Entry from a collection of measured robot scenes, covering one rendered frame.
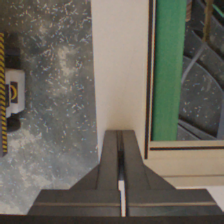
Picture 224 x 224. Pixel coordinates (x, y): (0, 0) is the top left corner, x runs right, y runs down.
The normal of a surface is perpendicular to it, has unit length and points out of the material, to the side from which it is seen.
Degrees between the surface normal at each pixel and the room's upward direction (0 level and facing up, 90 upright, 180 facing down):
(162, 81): 0
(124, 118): 0
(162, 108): 0
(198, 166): 90
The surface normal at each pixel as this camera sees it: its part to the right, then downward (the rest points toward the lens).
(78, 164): -0.03, 0.27
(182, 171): -0.02, -0.96
